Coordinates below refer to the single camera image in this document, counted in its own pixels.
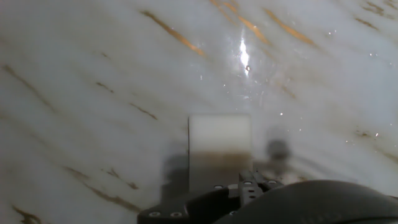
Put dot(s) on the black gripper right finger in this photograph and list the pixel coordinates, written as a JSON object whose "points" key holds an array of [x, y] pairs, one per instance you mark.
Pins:
{"points": [[270, 184]]}

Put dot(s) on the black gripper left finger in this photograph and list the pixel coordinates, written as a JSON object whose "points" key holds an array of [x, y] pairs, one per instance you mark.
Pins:
{"points": [[248, 189]]}

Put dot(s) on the white sponge block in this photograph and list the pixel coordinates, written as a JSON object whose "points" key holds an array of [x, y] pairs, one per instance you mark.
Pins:
{"points": [[219, 140]]}

